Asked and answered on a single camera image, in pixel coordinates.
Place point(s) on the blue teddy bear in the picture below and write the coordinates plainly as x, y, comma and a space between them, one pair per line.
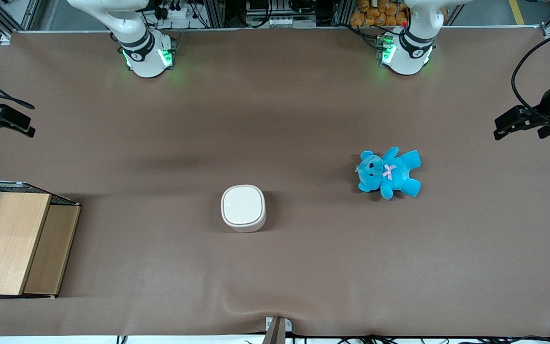
399, 172

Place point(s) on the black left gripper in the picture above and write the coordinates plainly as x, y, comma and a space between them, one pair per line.
545, 105

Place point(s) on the white lidded trash can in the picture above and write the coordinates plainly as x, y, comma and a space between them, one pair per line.
243, 205

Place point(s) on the white power strip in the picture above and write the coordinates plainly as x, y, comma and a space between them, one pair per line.
174, 12
284, 21

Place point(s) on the brown table mat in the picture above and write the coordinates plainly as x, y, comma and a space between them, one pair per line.
303, 95

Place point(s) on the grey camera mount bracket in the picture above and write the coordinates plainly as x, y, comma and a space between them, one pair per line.
275, 334

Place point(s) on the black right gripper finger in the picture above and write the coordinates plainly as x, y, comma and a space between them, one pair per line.
12, 117

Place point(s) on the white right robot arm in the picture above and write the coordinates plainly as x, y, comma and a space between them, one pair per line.
146, 62

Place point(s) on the orange plush toys pile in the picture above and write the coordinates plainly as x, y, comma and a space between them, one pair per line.
375, 16

